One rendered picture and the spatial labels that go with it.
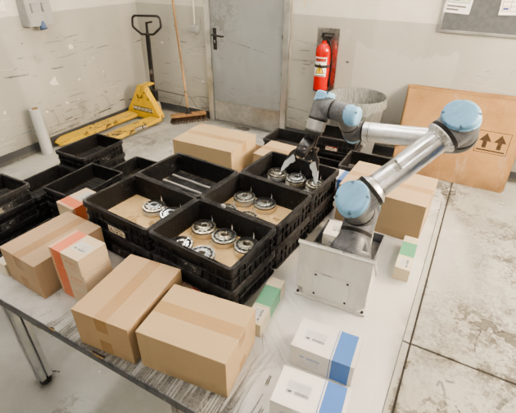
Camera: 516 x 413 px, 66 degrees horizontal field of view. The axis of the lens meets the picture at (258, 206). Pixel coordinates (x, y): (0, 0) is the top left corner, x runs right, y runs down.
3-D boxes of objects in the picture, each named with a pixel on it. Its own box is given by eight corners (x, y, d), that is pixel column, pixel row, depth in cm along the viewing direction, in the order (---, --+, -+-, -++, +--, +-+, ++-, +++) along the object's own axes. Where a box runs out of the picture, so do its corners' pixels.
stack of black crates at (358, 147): (359, 179, 351) (367, 130, 326) (347, 196, 326) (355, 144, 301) (314, 169, 368) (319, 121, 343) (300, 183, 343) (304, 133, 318)
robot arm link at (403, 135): (479, 136, 143) (348, 123, 166) (482, 120, 133) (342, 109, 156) (473, 165, 141) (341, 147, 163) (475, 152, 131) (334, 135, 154)
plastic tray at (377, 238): (382, 243, 181) (385, 234, 179) (372, 269, 166) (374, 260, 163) (327, 227, 192) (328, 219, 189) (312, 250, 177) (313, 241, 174)
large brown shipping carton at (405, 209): (428, 213, 203) (438, 179, 192) (416, 244, 181) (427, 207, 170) (354, 192, 220) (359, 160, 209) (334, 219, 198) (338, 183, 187)
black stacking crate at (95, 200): (200, 220, 176) (197, 198, 170) (151, 256, 155) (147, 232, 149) (138, 195, 195) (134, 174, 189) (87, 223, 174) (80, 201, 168)
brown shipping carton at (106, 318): (137, 284, 157) (130, 253, 148) (184, 301, 150) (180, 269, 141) (81, 342, 134) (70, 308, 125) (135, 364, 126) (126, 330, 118)
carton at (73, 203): (89, 201, 196) (86, 188, 192) (105, 208, 191) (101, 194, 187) (60, 215, 185) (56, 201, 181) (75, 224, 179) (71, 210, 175)
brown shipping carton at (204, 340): (255, 342, 134) (255, 308, 126) (227, 398, 117) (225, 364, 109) (178, 315, 144) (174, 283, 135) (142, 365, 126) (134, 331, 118)
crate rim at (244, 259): (278, 233, 153) (278, 227, 152) (231, 276, 132) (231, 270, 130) (199, 201, 171) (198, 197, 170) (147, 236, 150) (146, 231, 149)
